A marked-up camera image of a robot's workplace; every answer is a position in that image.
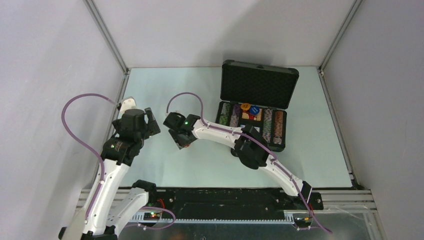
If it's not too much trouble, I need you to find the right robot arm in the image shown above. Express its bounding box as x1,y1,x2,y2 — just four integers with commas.
163,112,313,209

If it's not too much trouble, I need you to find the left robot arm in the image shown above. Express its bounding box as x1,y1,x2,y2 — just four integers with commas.
58,108,161,240

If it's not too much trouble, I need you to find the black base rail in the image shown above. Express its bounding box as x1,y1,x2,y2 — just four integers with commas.
147,187,307,222

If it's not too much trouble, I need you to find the black poker set case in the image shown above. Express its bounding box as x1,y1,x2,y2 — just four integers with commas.
215,59,300,153

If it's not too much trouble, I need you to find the blue round dealer button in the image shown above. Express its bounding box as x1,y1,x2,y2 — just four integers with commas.
248,105,261,116

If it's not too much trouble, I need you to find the dark orange chip stack row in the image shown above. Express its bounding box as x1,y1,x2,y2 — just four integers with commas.
272,111,284,145

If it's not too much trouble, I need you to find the red Texas Hold'em card deck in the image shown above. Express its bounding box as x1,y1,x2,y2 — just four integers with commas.
241,109,263,121

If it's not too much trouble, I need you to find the purple chip stack row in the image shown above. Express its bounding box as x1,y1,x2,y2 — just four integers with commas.
229,104,241,128

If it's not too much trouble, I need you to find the blue orange chip stack row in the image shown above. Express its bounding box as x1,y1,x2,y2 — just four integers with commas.
262,108,273,143

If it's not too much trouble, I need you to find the orange round button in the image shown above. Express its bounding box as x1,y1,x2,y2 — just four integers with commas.
240,103,251,111

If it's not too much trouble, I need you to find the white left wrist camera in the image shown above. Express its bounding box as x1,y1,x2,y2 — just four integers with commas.
116,96,137,115

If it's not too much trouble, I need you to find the green chip stack row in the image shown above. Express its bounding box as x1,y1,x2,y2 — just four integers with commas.
218,102,231,126

